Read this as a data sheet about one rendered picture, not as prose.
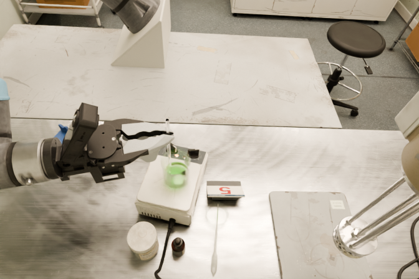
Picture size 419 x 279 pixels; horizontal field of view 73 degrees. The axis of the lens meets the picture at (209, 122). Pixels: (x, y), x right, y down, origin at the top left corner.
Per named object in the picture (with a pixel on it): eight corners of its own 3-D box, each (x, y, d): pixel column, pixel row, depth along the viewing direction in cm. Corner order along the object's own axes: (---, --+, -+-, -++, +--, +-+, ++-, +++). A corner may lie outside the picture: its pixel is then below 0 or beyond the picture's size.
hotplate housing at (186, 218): (163, 147, 79) (161, 130, 73) (208, 157, 78) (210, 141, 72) (133, 224, 65) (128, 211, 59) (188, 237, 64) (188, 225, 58)
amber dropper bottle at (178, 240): (173, 258, 61) (172, 250, 56) (170, 245, 63) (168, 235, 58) (186, 254, 62) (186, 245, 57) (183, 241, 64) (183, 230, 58)
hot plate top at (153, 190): (153, 155, 68) (153, 153, 68) (201, 165, 67) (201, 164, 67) (135, 200, 61) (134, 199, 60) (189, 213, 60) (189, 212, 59)
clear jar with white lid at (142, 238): (127, 245, 62) (120, 234, 56) (149, 228, 65) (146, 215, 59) (142, 268, 60) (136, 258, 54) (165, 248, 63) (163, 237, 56)
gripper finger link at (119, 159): (147, 140, 51) (97, 147, 49) (146, 134, 49) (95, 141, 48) (149, 162, 48) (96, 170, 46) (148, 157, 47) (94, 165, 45)
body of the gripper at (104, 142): (126, 145, 57) (62, 155, 54) (118, 118, 50) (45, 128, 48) (129, 179, 52) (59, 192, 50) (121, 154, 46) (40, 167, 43)
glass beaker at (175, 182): (166, 165, 66) (163, 144, 60) (192, 169, 66) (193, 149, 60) (158, 192, 62) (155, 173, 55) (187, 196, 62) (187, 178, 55)
